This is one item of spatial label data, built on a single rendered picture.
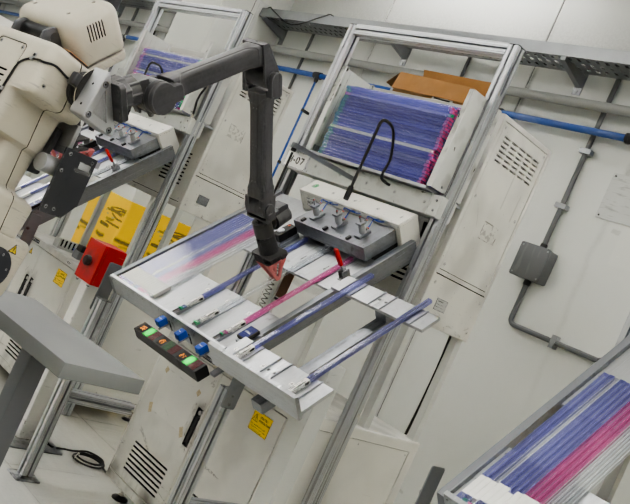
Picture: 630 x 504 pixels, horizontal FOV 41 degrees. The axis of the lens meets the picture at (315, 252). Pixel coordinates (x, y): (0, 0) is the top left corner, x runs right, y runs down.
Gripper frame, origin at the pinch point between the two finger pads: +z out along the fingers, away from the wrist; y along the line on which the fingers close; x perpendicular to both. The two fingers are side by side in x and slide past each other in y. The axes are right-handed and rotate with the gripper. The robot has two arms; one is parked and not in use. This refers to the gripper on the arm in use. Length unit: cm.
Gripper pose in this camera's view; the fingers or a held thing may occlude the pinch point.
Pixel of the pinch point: (275, 276)
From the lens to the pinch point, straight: 256.0
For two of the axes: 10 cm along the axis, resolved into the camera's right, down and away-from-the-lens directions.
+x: -7.5, 4.5, -4.9
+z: 1.9, 8.5, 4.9
